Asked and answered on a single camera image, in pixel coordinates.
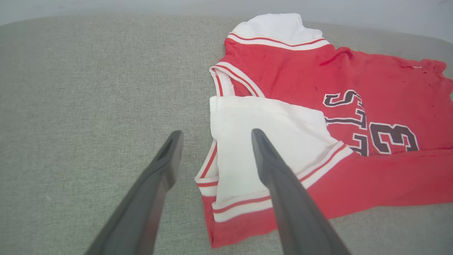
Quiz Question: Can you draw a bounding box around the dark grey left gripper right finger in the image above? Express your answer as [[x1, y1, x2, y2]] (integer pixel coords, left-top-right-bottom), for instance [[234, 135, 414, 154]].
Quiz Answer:
[[251, 128, 351, 255]]

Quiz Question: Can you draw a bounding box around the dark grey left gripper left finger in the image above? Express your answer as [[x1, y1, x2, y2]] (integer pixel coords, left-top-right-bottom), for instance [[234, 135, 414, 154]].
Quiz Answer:
[[84, 130, 185, 255]]

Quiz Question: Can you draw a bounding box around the red white basketball jersey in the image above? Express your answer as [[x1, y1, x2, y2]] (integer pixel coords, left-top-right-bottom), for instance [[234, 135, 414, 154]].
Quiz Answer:
[[194, 13, 453, 249]]

